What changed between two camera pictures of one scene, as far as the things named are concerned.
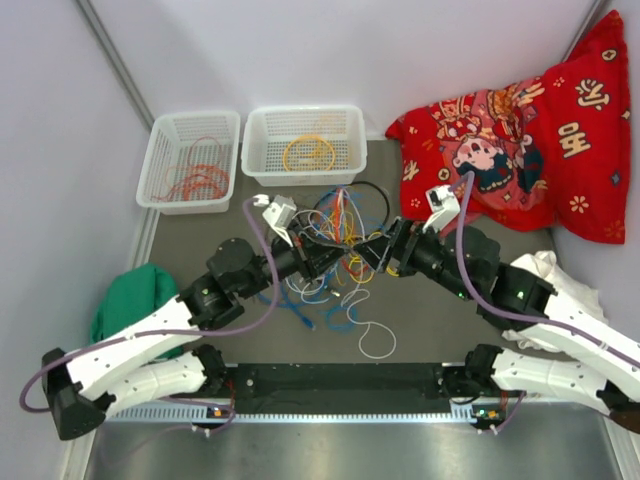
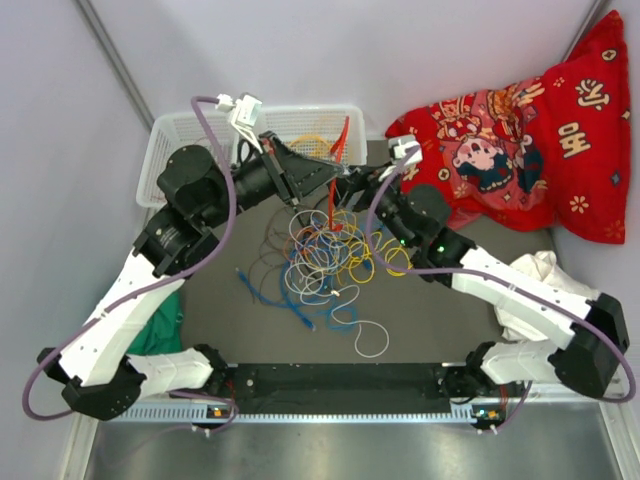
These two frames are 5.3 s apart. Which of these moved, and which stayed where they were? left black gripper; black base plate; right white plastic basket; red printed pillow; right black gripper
Moved: left black gripper; right black gripper
Stayed: black base plate; red printed pillow; right white plastic basket
